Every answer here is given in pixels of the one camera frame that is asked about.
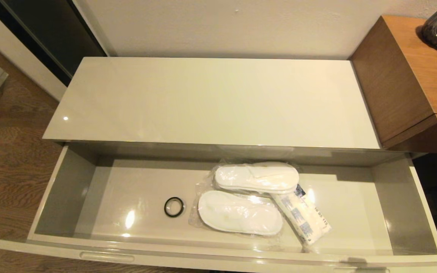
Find brown wooden side table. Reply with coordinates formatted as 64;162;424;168
349;15;437;154

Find white slippers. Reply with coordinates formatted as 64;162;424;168
188;189;284;238
196;160;307;196

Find dark sliding door panel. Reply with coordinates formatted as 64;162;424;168
0;0;107;87

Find white cabinet drawer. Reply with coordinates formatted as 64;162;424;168
0;142;437;273

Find black ring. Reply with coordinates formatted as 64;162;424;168
163;196;185;218

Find white blue printed tissue pack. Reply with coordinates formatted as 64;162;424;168
271;184;334;246

